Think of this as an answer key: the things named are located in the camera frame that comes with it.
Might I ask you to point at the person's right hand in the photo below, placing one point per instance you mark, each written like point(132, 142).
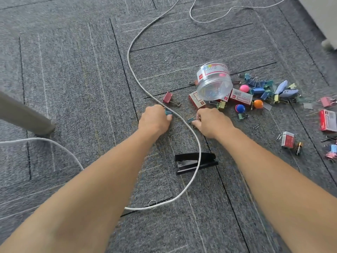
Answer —
point(214, 123)

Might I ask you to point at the person's left hand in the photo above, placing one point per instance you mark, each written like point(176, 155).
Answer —
point(152, 119)

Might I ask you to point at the person's left thumb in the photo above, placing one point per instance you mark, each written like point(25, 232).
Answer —
point(169, 119)

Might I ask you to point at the person's right thumb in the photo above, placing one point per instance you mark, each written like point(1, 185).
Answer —
point(196, 124)

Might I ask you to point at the small teal binder clip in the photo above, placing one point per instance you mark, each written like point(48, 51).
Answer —
point(168, 112)
point(190, 120)

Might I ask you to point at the person's left forearm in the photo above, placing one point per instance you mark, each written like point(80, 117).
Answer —
point(87, 197)

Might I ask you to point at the person's right forearm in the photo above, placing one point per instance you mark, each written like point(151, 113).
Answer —
point(279, 187)

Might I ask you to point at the red binder clip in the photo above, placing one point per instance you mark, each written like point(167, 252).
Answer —
point(167, 97)

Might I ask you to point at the yellow binder clip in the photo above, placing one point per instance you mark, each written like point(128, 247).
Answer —
point(222, 105)

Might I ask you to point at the black stapler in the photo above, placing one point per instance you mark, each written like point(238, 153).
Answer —
point(193, 161)

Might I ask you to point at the small dark binder clip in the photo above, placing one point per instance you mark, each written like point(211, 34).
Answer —
point(193, 82)

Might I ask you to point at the clear plastic jar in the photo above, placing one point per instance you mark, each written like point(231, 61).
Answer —
point(213, 82)

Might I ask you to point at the blue and pink ball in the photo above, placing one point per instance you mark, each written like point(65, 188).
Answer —
point(239, 108)

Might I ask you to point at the small green binder clip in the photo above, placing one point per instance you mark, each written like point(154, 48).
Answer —
point(242, 116)

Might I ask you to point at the silver paper clip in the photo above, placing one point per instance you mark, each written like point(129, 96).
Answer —
point(256, 126)
point(278, 137)

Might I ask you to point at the orange ball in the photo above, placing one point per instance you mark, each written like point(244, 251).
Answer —
point(258, 104)

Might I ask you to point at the pile of coloured binder clips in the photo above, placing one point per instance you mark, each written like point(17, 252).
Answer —
point(259, 88)

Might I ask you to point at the clear tape piece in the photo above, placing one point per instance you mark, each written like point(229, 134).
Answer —
point(267, 106)
point(308, 105)

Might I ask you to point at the small red staple box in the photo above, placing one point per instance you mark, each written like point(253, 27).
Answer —
point(287, 140)

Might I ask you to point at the blue staple remover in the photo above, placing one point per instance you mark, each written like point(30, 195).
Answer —
point(285, 89)

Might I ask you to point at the black and gold battery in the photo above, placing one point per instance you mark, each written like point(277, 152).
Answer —
point(299, 148)

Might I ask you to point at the pink binder clip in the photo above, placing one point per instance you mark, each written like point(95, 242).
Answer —
point(330, 155)
point(326, 101)

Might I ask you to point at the light blue binder clip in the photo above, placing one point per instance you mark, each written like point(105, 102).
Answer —
point(333, 148)

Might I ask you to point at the grey table leg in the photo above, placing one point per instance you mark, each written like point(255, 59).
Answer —
point(23, 115)

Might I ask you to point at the white furniture with foot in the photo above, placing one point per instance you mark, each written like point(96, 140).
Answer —
point(320, 18)

